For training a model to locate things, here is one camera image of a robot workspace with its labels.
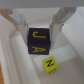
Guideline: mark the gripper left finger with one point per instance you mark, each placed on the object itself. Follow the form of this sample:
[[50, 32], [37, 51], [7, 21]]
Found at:
[[21, 24]]

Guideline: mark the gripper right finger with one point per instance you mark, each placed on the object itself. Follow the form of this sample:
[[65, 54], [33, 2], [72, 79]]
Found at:
[[59, 20]]

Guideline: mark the purple block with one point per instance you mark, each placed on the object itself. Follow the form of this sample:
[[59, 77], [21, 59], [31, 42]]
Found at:
[[38, 40]]

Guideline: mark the white plastic box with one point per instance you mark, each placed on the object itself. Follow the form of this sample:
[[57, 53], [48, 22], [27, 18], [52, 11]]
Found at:
[[40, 63]]

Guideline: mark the yellow block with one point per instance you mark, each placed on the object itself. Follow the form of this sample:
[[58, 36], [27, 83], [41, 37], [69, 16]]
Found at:
[[49, 65]]

